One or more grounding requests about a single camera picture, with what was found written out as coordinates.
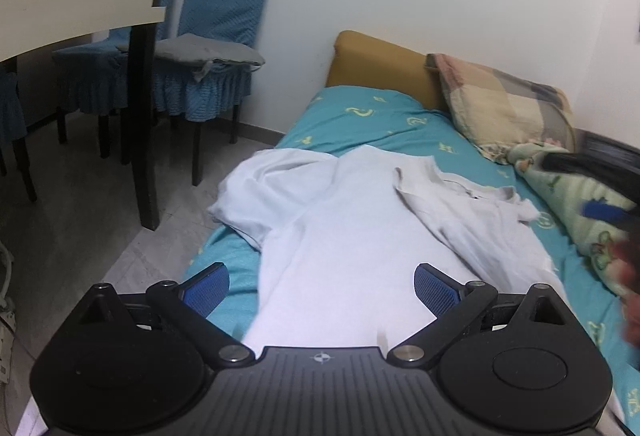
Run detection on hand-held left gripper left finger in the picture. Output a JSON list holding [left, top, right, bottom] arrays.
[[57, 262, 256, 369]]

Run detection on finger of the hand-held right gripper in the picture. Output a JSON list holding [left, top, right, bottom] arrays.
[[542, 150, 640, 204], [580, 198, 640, 235]]

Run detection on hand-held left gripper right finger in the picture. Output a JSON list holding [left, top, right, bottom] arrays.
[[387, 264, 583, 369]]

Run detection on white printed t-shirt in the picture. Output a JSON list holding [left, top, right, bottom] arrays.
[[207, 145, 571, 353]]

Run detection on person's right hand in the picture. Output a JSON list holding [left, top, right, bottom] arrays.
[[612, 216, 640, 348]]

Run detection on green printed fleece blanket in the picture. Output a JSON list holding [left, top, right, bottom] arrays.
[[507, 142, 640, 301]]

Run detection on plaid pillow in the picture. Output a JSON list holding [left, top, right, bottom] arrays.
[[425, 53, 577, 165]]

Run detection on bed with teal sheet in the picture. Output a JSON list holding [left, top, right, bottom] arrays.
[[182, 84, 640, 436]]

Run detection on white power strip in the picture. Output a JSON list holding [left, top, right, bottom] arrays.
[[0, 246, 19, 385]]

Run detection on mustard headboard cushion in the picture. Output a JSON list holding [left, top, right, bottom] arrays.
[[326, 30, 451, 113]]

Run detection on grey seat cushion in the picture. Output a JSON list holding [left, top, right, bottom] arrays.
[[116, 34, 266, 82]]

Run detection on wooden dining table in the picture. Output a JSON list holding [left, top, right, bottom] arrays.
[[0, 0, 185, 231]]

